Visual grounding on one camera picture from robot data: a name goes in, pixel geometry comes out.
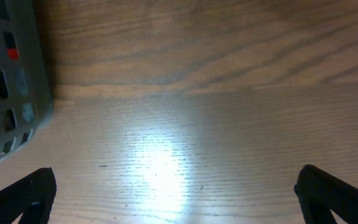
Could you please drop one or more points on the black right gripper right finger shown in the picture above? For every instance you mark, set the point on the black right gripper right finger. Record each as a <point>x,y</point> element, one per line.
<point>321,195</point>

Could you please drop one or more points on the grey plastic basket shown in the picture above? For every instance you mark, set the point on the grey plastic basket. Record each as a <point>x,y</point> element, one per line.
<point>26,102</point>

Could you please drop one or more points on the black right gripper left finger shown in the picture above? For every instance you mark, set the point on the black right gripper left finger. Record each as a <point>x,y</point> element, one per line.
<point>30,199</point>

